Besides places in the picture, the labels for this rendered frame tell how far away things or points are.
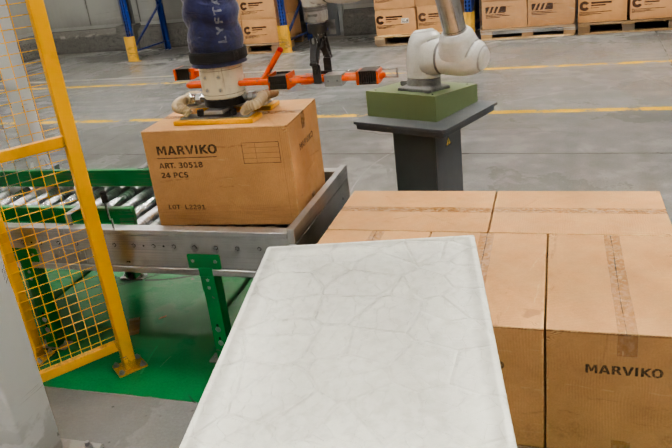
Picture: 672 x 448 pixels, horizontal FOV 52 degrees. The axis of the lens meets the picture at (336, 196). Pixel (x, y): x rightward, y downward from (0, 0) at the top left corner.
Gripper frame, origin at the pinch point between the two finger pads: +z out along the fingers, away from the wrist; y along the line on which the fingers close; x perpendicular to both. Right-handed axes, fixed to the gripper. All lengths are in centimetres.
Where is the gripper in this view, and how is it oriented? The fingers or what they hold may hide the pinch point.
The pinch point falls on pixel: (323, 76)
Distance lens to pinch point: 263.4
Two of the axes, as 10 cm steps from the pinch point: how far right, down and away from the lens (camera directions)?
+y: -2.8, 3.8, -8.8
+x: 9.5, 0.0, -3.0
